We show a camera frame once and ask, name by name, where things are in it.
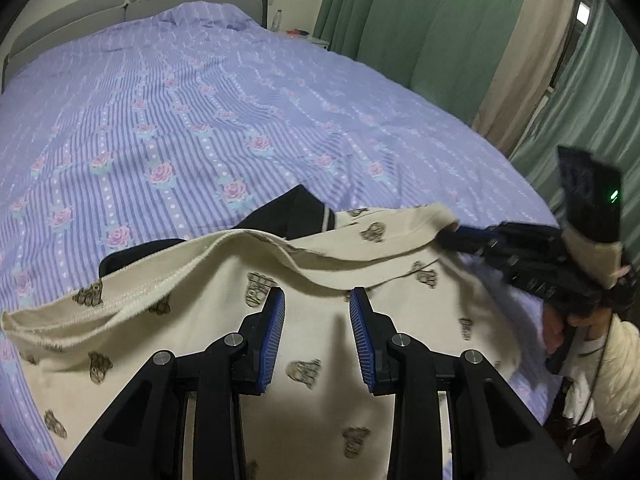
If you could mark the small red item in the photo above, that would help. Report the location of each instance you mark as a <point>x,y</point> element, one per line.
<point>298,33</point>

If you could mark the green curtain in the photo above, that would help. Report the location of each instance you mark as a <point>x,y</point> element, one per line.
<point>590,120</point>
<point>425,25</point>

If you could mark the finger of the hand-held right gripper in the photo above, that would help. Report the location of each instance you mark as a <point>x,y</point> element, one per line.
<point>467,247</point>
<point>470,232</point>

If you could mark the person's right hand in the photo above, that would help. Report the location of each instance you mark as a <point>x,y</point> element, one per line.
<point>551,332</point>

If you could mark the beige curtain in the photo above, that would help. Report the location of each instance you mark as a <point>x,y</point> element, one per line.
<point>530,70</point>

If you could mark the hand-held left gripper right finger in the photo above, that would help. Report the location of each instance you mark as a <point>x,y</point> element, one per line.
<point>362,345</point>

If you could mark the purple striped floral duvet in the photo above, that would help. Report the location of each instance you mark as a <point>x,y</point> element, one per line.
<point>200,110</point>

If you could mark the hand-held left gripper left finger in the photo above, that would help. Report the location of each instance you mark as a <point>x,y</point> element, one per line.
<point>267,345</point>

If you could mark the person's right forearm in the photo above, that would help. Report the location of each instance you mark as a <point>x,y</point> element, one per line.
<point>620,385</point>

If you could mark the white nightstand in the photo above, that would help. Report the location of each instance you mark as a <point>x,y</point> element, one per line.
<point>317,42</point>

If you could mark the cream bear print polo shirt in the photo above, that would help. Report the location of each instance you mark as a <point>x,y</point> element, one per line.
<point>320,340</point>

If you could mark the small clear bottle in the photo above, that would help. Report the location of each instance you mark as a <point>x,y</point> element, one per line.
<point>278,20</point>

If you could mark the window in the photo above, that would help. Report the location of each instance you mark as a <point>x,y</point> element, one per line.
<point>580,15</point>

